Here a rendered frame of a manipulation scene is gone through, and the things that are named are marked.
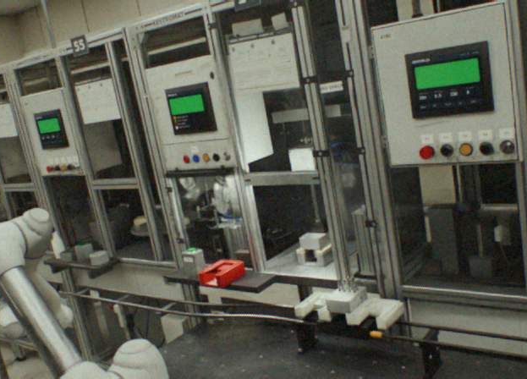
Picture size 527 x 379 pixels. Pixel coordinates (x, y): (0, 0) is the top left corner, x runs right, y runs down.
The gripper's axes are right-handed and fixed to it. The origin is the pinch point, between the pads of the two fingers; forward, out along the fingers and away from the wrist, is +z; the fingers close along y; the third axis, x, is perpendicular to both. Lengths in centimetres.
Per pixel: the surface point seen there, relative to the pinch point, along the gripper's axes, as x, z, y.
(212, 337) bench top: -19, -68, 71
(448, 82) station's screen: 84, -152, 119
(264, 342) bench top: -17, -90, 84
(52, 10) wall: 157, 660, 216
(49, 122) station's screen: 67, 50, 48
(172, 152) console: 55, -33, 80
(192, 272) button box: 5, -52, 73
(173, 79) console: 87, -39, 82
